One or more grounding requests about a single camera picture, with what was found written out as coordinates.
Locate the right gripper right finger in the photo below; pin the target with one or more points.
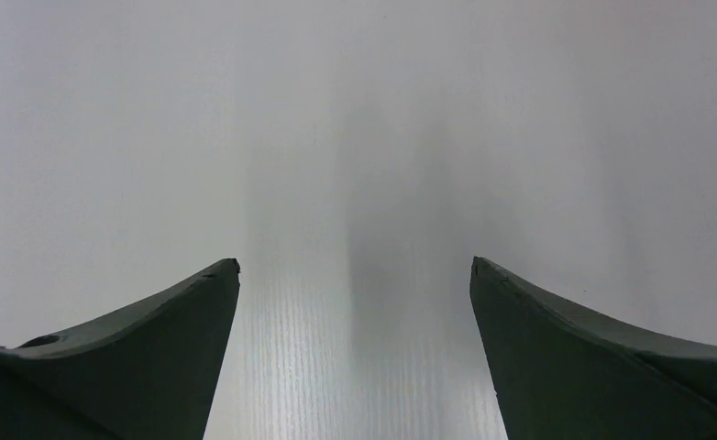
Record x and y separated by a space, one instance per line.
564 371

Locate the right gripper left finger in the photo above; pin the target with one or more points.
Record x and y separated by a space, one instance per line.
148 370

